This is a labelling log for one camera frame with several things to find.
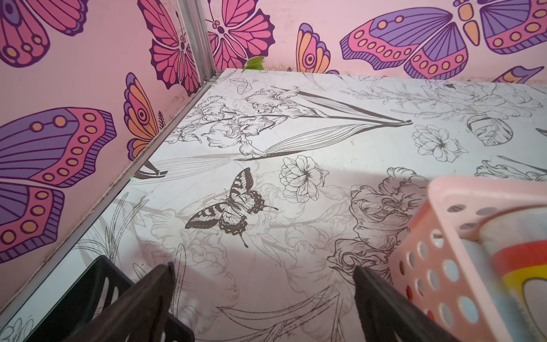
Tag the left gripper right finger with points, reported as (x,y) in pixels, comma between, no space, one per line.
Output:
(386,315)

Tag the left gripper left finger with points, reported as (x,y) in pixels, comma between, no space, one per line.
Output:
(140,314)

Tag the yellow plastic wrap roll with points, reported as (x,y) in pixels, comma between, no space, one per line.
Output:
(516,244)

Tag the pink perforated plastic basket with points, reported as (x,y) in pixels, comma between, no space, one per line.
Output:
(443,268)

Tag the small green leaf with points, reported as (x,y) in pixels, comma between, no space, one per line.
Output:
(255,63)

